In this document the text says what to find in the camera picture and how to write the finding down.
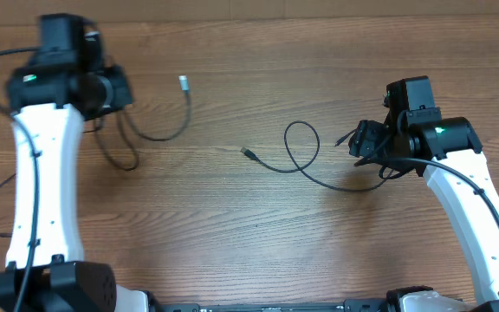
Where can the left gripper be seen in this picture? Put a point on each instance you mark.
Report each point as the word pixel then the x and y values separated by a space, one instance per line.
pixel 117 75

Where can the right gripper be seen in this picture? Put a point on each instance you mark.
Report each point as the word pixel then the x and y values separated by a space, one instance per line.
pixel 365 141

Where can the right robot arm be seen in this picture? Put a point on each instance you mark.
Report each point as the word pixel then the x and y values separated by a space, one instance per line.
pixel 448 155

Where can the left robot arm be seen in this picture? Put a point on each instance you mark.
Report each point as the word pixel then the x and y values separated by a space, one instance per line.
pixel 65 83

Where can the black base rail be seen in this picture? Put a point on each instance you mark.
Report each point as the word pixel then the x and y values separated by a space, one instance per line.
pixel 349 305

